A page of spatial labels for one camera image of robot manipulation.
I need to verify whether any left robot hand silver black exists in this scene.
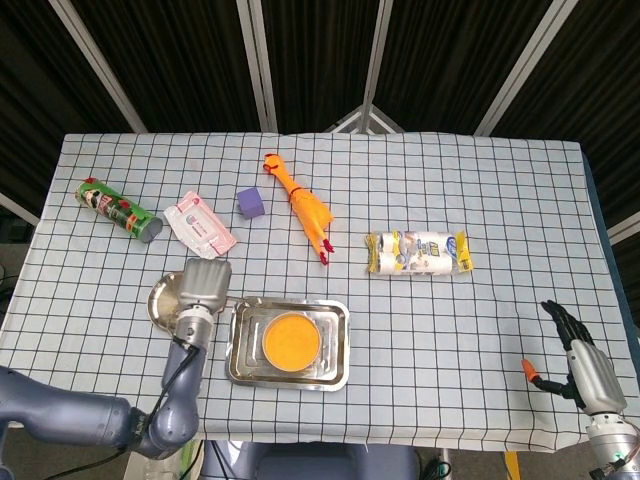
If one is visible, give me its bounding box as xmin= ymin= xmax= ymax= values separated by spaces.
xmin=177 ymin=257 xmax=234 ymax=314

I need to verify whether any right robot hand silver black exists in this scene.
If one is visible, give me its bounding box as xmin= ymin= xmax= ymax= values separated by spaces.
xmin=520 ymin=299 xmax=629 ymax=416

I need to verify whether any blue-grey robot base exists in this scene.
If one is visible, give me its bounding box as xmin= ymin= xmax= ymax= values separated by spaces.
xmin=199 ymin=439 xmax=421 ymax=480

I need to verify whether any rectangular steel tray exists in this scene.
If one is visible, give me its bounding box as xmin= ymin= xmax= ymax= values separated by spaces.
xmin=227 ymin=296 xmax=351 ymax=392

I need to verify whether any bowl of yellow powder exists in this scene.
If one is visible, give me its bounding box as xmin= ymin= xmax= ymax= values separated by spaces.
xmin=261 ymin=309 xmax=322 ymax=372

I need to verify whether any checkered light blue tablecloth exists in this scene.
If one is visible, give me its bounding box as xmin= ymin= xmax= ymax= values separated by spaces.
xmin=0 ymin=132 xmax=640 ymax=454

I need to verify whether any round steel plate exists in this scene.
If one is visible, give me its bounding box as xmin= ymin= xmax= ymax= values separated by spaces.
xmin=146 ymin=270 xmax=189 ymax=334

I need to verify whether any pink wet wipes pack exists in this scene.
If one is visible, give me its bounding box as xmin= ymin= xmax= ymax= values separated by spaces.
xmin=163 ymin=190 xmax=238 ymax=261

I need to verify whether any purple foam cube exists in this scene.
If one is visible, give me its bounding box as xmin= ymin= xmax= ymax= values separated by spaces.
xmin=236 ymin=187 xmax=266 ymax=221

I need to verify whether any green chip can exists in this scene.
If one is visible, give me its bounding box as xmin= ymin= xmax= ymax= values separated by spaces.
xmin=75 ymin=177 xmax=165 ymax=245

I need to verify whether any orange rubber chicken toy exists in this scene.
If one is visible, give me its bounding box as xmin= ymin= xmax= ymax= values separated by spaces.
xmin=263 ymin=152 xmax=336 ymax=266

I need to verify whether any white trash bag rolls pack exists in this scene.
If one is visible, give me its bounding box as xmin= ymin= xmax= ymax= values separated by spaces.
xmin=364 ymin=229 xmax=474 ymax=276

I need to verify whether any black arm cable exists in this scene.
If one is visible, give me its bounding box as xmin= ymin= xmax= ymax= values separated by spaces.
xmin=102 ymin=335 xmax=201 ymax=457

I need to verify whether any dark folding screen white frame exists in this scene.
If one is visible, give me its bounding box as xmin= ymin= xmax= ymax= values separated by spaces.
xmin=0 ymin=0 xmax=640 ymax=246

